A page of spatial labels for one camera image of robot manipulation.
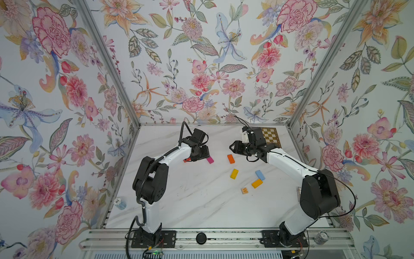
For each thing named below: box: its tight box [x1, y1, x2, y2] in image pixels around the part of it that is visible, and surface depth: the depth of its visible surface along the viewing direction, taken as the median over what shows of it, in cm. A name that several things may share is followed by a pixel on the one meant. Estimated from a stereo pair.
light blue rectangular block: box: [254, 169, 266, 181], surface depth 97 cm
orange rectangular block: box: [226, 153, 236, 165], surface depth 104 cm
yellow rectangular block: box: [229, 168, 239, 180], surface depth 97 cm
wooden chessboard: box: [261, 126, 282, 149], surface depth 116 cm
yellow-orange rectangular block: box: [250, 178, 264, 189], surface depth 95 cm
